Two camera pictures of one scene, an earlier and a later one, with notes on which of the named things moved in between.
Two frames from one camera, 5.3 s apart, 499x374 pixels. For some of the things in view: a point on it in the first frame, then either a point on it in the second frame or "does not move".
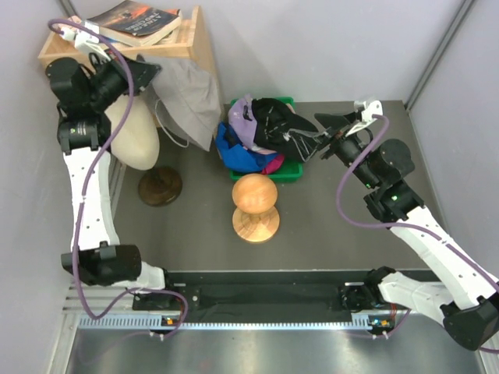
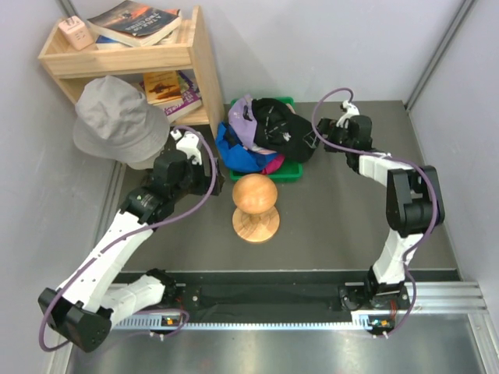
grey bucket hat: (186, 104) -> (116, 121)
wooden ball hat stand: (256, 219) does not move
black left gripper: (142, 73) -> (205, 182)
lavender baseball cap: (242, 116) does not move
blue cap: (235, 155) does not move
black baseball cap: (272, 119) does not move
